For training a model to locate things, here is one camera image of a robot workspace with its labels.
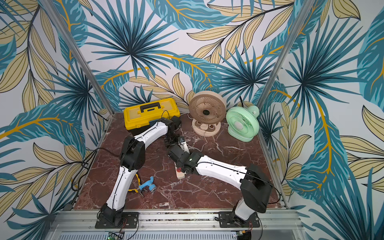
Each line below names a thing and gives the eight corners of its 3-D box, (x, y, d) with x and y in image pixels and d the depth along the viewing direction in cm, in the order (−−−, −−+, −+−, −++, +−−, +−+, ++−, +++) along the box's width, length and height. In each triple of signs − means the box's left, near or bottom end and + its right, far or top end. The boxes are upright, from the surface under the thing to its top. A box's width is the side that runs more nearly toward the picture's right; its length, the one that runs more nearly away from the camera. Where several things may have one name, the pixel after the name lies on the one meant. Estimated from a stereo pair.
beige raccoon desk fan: (189, 136, 108) (189, 103, 83) (189, 124, 115) (189, 90, 90) (217, 136, 108) (226, 103, 83) (216, 125, 115) (223, 91, 90)
